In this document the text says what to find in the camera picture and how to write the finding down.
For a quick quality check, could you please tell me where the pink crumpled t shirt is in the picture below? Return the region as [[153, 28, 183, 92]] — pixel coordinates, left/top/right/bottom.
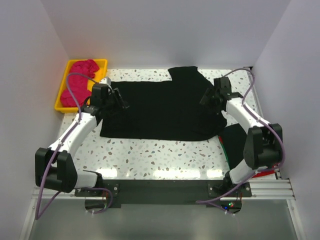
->
[[60, 59, 100, 108]]

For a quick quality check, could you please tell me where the folded green t shirt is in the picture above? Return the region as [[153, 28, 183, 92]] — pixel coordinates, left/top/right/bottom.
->
[[219, 138, 235, 170]]

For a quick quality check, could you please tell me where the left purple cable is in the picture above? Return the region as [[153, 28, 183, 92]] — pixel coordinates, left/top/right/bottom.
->
[[34, 72, 116, 221]]

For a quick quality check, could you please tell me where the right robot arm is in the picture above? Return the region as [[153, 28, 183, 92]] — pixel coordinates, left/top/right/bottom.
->
[[200, 76, 286, 193]]

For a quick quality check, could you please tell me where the black t shirt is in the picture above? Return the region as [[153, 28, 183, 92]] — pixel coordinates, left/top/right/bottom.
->
[[218, 123, 247, 169], [100, 66, 227, 142]]

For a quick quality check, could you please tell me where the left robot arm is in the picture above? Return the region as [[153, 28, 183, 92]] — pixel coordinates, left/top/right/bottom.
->
[[35, 83, 129, 193]]

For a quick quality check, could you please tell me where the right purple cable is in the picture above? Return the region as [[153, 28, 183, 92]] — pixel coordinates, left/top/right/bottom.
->
[[195, 68, 286, 208]]

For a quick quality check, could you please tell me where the folded red t shirt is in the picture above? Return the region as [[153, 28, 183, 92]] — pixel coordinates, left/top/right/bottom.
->
[[218, 136, 275, 178]]

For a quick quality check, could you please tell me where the folded black t shirt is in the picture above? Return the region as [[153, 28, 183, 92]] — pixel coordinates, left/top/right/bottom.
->
[[218, 123, 247, 169]]

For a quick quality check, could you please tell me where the purple cable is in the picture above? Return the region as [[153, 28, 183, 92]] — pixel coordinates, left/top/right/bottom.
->
[[34, 72, 116, 221], [195, 68, 286, 208]]

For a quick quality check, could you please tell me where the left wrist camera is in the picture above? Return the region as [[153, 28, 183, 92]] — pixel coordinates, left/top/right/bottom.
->
[[99, 77, 112, 87]]

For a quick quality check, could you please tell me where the yellow plastic bin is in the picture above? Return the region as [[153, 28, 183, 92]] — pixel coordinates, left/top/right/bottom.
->
[[54, 58, 108, 113]]

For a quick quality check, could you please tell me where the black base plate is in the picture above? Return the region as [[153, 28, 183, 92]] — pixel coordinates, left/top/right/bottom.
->
[[74, 178, 253, 209]]

